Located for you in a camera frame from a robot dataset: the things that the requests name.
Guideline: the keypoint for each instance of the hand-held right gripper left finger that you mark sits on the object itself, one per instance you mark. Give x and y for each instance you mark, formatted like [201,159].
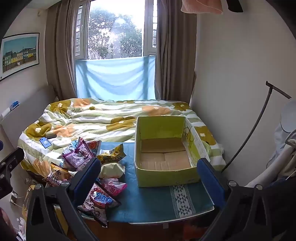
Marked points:
[86,178]

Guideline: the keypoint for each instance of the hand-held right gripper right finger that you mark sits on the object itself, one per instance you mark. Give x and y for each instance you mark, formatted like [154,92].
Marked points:
[210,180]

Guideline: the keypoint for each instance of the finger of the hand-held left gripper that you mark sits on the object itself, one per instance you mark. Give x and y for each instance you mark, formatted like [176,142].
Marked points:
[9,166]

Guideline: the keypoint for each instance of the pink purple snack packet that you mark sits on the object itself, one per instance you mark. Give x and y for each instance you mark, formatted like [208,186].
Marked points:
[78,155]

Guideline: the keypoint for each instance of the pale yellow-green snack packet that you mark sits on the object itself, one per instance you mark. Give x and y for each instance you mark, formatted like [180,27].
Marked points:
[111,170]

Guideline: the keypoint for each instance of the pink cartoon snack packet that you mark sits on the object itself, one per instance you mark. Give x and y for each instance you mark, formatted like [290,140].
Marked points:
[99,201]

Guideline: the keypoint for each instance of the bright pink snack packet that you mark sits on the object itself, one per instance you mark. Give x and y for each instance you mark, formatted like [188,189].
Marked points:
[114,186]

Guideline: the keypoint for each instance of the brown orange snack packet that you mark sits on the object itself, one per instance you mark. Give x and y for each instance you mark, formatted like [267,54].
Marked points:
[56,177]

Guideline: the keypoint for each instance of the gold snack packet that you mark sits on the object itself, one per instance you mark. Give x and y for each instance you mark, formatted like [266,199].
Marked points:
[113,154]

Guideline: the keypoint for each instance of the yellow-green cardboard box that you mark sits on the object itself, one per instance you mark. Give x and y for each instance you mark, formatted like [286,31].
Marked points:
[161,178]

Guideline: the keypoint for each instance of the blue card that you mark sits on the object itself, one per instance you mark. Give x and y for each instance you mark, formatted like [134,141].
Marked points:
[45,142]

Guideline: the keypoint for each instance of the small black flat item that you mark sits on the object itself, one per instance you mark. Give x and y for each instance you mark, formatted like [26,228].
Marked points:
[52,136]

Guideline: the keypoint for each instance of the floral striped quilt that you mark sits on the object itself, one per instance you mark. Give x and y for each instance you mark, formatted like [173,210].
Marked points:
[92,118]

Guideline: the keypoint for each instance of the blue white tube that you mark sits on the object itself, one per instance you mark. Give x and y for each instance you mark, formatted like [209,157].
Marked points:
[14,105]

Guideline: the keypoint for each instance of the teal patterned tablecloth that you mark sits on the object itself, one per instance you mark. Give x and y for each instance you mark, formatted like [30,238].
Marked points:
[150,199]

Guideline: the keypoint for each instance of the beige bed headboard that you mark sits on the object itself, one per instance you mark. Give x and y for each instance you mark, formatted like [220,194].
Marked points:
[30,104]

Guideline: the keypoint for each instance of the black curved lamp stand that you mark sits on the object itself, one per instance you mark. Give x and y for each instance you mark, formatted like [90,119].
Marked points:
[259,120]

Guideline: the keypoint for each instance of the light blue window cloth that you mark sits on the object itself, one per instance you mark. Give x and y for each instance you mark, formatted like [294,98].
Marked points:
[115,76]

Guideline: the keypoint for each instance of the framed houses picture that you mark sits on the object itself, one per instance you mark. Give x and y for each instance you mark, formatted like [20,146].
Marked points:
[19,55]

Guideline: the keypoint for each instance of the brown curtain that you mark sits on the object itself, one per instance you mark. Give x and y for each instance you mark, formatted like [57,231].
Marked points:
[175,51]
[62,46]

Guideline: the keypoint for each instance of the glass window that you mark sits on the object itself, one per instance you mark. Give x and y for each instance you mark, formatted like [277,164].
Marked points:
[115,30]

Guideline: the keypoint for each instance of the pink hanging towel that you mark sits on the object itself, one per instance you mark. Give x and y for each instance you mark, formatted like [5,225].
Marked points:
[201,7]

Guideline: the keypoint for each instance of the dark hanging garment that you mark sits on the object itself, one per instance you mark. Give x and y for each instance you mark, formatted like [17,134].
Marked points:
[234,5]

